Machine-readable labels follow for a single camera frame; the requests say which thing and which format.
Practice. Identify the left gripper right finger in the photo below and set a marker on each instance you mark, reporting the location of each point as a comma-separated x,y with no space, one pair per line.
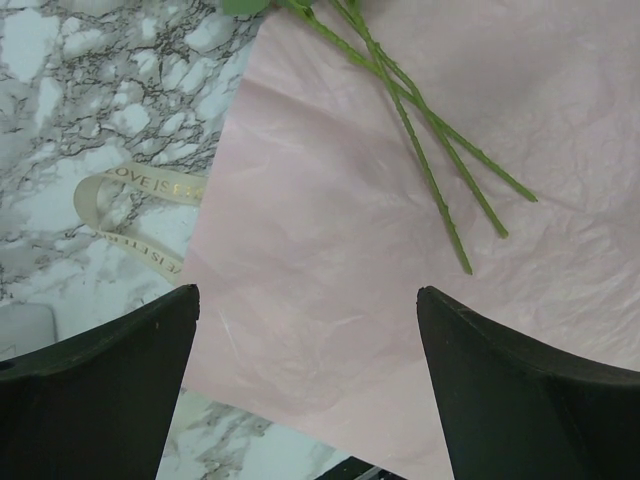
512,407

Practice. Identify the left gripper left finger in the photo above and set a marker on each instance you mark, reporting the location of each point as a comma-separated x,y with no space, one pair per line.
99,405

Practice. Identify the beige printed ribbon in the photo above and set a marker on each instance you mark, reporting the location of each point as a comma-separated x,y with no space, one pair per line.
99,199

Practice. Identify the pink wrapping paper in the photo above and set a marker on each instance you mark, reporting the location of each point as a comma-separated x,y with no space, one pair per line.
317,228

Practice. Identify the peach pink flower stem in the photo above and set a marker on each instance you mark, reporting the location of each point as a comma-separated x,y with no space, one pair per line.
236,8

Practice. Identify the white flower stem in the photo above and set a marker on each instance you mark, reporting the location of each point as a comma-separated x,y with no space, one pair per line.
480,155

